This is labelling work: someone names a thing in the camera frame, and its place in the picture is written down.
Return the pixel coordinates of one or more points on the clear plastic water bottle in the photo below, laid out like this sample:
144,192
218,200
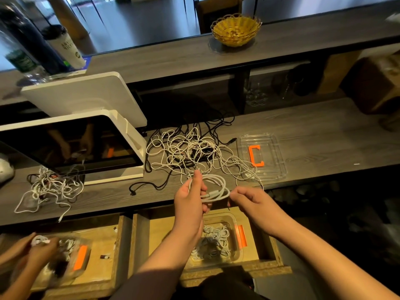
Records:
22,62

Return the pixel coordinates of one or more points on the clear container drawer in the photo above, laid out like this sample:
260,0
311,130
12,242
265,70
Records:
78,271
244,243

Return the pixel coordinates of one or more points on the small white connector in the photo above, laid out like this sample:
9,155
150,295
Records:
104,256

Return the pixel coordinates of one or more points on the white customer display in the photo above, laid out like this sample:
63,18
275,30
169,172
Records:
84,96

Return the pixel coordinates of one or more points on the person's right hand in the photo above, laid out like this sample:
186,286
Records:
259,209

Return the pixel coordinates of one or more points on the blue white notebook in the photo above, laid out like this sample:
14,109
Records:
88,64

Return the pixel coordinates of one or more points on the white touchscreen monitor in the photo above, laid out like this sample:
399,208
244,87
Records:
69,146

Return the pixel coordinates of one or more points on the white paper coffee cup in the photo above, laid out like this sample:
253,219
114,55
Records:
65,50

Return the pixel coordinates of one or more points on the flat cardboard sheet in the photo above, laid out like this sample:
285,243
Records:
337,73

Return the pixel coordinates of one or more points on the white headset device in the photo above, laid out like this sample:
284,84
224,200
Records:
5,168

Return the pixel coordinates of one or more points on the yellow woven basket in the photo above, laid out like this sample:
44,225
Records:
235,31

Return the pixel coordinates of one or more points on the person's left forearm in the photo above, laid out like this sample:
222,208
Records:
159,271

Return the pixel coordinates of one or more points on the person's left hand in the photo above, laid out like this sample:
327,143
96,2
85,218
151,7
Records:
189,209

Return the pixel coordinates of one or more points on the another person's forearm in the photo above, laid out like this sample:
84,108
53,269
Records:
19,283

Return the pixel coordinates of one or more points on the brown cardboard box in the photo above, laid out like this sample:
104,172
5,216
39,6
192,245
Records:
381,84

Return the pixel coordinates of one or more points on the wooden drawer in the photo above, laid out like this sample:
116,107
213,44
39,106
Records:
272,253
115,265

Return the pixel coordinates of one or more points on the person's right forearm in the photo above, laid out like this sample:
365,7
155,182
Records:
331,265

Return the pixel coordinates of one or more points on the round wooden table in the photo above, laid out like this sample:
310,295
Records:
65,15

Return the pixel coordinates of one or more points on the grey wooden bar counter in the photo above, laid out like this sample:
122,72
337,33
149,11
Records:
169,59

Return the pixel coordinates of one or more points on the black thermos bottle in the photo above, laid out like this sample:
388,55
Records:
34,40

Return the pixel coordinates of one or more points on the brown wooden chair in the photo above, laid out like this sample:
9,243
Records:
219,8

